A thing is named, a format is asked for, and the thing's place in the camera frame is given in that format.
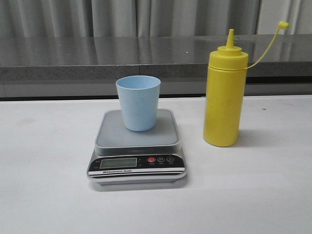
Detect light blue plastic cup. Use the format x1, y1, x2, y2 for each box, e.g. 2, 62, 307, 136
116, 76, 161, 131

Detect yellow squeeze bottle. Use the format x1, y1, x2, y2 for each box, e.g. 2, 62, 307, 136
203, 20, 290, 147

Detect digital kitchen scale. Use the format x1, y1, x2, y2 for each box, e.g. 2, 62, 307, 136
87, 109, 187, 185

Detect grey curtain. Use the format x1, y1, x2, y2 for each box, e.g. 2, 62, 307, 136
0, 0, 312, 38

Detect grey stone counter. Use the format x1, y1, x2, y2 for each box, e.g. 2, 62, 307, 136
0, 35, 312, 100

